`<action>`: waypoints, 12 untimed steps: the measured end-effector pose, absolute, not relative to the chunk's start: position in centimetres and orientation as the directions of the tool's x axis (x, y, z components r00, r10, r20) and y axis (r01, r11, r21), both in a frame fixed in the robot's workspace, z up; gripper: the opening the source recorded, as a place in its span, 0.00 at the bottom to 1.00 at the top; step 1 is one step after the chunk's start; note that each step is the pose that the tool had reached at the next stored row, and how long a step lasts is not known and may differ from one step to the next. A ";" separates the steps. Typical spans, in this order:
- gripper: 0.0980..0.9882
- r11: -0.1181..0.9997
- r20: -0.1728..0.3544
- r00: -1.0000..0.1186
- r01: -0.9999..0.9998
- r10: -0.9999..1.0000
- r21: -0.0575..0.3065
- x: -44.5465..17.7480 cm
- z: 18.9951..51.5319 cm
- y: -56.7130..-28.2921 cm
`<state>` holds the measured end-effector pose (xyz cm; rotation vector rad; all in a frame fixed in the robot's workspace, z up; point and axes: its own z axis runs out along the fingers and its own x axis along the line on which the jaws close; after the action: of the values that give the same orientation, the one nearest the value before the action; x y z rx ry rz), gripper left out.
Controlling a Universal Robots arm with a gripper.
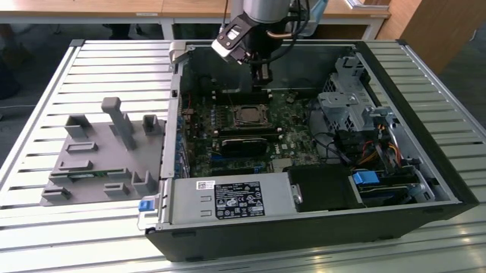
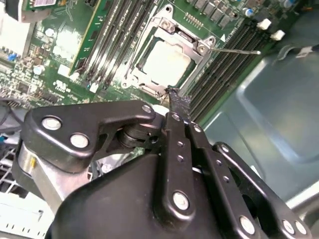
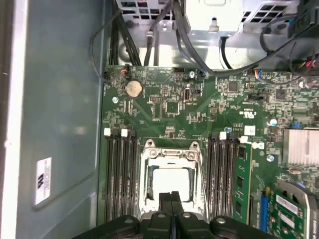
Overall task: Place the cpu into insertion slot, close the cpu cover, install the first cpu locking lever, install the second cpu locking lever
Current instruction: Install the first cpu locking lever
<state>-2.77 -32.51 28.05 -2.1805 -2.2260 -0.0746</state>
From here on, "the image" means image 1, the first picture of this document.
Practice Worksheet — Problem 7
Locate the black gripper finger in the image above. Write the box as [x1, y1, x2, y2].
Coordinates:
[251, 63, 275, 92]

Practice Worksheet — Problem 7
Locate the CPU socket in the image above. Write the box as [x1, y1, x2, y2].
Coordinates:
[231, 104, 272, 127]

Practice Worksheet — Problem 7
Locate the pale blue teach pendant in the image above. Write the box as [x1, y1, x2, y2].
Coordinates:
[299, 0, 330, 37]

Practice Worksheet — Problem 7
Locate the metal drive cage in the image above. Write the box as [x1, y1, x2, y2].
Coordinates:
[316, 53, 403, 134]

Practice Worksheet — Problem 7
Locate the black graphics card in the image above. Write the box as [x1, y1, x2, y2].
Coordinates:
[219, 136, 268, 159]

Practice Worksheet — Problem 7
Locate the green motherboard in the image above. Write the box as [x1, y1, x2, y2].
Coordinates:
[177, 90, 323, 179]

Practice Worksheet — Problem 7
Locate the silver chipset heat sink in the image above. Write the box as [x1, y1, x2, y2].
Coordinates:
[271, 158, 295, 173]

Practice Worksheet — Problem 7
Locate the black plastic shroud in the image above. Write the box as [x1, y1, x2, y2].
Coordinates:
[286, 163, 366, 213]

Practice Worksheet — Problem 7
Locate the blue disk carrier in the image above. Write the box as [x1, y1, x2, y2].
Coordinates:
[351, 169, 380, 187]

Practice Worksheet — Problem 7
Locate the wooden cabinet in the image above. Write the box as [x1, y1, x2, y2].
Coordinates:
[374, 0, 486, 76]

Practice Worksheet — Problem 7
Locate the silver power supply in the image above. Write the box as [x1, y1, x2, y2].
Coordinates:
[167, 172, 296, 225]

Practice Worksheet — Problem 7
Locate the grey parts rack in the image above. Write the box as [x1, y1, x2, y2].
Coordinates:
[40, 96, 168, 207]

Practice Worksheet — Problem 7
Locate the green RAM stick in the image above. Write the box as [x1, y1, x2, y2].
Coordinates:
[65, 169, 125, 180]

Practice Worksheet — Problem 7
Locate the black PC case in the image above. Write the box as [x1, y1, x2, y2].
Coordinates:
[145, 39, 479, 263]

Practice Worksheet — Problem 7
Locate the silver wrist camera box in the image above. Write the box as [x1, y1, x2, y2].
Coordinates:
[211, 15, 254, 65]

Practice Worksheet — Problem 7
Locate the orange yellow wire bundle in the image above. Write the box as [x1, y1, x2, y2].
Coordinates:
[356, 142, 403, 167]

